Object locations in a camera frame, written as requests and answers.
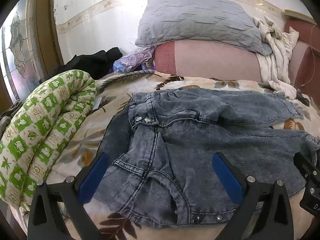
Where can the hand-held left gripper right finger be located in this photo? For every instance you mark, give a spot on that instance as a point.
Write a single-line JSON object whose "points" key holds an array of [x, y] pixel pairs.
{"points": [[228, 180]]}

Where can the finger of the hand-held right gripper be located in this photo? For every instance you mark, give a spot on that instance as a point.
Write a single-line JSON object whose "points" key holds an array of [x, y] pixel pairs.
{"points": [[303, 165]]}

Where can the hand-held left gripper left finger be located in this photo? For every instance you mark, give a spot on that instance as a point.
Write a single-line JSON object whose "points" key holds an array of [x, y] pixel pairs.
{"points": [[91, 180]]}

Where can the blue denim pants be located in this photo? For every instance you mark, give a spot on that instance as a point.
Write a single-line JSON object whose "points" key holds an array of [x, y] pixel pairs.
{"points": [[190, 142]]}

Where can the leaf print blanket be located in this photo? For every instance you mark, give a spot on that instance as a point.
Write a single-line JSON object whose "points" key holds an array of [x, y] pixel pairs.
{"points": [[82, 140]]}

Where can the green patterned rolled quilt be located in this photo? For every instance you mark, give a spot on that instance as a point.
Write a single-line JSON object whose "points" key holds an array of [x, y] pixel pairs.
{"points": [[42, 135]]}

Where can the red headboard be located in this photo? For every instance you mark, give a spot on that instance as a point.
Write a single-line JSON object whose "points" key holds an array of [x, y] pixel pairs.
{"points": [[306, 55]]}

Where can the white patterned cloth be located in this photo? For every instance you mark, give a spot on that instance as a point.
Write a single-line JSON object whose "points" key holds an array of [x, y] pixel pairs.
{"points": [[275, 50]]}

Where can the black clothing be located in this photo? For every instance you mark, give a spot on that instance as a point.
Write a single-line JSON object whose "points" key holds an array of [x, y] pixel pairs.
{"points": [[90, 61]]}

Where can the pink pillow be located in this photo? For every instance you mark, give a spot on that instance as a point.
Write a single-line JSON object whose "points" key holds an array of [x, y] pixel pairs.
{"points": [[207, 60]]}

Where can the clear plastic bag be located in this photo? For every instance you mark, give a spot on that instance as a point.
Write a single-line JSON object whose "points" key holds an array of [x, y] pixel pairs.
{"points": [[132, 60]]}

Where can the stained glass window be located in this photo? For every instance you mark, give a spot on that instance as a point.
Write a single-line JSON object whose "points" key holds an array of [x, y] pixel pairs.
{"points": [[17, 55]]}

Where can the grey quilted pillow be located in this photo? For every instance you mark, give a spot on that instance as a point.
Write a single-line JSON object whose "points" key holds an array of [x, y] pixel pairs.
{"points": [[200, 22]]}

